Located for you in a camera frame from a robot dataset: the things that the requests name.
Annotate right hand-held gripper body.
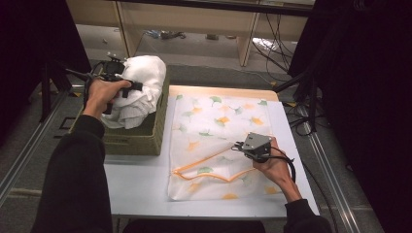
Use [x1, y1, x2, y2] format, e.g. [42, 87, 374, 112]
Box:
[241, 131, 273, 163]

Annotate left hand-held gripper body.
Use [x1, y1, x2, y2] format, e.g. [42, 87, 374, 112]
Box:
[85, 52, 130, 83]

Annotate white cloth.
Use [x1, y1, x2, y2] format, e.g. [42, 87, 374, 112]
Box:
[101, 54, 168, 130]

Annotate white leaf-print laundry bag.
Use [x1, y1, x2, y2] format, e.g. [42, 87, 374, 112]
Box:
[167, 93, 286, 202]

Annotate green woven basket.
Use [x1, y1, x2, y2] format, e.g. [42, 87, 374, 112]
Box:
[69, 64, 171, 156]

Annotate person's left hand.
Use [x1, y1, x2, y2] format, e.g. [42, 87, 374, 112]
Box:
[83, 79, 132, 119]

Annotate person's right hand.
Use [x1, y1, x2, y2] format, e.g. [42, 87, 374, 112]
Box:
[252, 137, 294, 189]

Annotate teal clutter on floor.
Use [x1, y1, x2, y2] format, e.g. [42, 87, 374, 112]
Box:
[144, 29, 188, 41]

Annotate black tripod stand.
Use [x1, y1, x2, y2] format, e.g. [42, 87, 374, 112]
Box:
[38, 61, 95, 123]
[275, 69, 320, 134]

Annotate black curtain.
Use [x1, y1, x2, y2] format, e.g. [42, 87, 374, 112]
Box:
[288, 0, 412, 233]
[0, 0, 93, 144]

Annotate wooden shelf unit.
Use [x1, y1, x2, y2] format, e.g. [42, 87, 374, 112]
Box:
[66, 0, 317, 67]

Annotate white plastic wrap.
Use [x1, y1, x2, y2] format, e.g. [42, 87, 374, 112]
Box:
[252, 37, 280, 51]

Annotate right hand-held gripper cable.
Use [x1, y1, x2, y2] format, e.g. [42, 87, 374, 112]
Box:
[270, 146, 297, 183]

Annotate black floor cables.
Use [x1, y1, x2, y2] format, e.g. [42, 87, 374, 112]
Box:
[285, 101, 317, 137]

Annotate metal floor rail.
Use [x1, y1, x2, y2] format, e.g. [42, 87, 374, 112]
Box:
[304, 129, 361, 233]
[0, 85, 86, 208]

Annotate black hanging cables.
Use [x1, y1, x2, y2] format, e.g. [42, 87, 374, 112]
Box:
[252, 13, 292, 74]

